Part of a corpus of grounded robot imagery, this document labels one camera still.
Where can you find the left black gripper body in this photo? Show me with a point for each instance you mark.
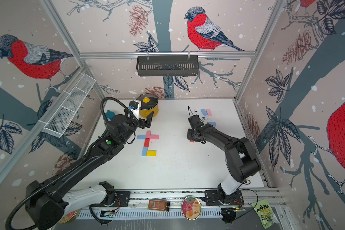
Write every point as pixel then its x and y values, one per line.
pixel 132 126

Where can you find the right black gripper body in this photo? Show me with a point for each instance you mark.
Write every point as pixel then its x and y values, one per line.
pixel 191 134

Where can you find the pink block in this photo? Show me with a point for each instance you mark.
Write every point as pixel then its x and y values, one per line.
pixel 154 137
pixel 148 134
pixel 209 113

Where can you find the blue block cluster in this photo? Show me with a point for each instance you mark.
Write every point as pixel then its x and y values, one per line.
pixel 212 124
pixel 144 151

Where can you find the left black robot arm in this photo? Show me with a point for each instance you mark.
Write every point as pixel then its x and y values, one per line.
pixel 48 202

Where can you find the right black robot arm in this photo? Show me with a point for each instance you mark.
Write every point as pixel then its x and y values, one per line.
pixel 240 158

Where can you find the teal lid jar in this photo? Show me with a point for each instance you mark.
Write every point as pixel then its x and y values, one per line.
pixel 109 114

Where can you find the glass lid yellow knob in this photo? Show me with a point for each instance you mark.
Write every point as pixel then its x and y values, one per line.
pixel 148 101

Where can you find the black hanging shelf basket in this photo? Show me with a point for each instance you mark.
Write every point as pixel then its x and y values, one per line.
pixel 167 66

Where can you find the pink round cup lid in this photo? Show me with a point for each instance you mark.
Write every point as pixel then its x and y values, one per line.
pixel 191 208

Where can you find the brown packet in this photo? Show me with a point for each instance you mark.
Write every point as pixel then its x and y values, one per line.
pixel 159 205

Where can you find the green snack packet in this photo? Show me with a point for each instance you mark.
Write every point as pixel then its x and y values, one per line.
pixel 265 213

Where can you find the red round tin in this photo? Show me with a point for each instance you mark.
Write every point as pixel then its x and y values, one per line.
pixel 69 217

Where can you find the yellow pot with handle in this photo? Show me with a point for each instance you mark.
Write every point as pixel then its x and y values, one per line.
pixel 145 112

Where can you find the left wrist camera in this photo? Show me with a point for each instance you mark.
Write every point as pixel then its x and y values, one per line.
pixel 134 107

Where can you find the white wire basket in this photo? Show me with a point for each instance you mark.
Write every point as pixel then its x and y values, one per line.
pixel 61 123

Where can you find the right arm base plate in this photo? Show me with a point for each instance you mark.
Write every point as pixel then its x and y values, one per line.
pixel 217 198

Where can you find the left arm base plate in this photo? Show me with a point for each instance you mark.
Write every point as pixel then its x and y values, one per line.
pixel 115 199

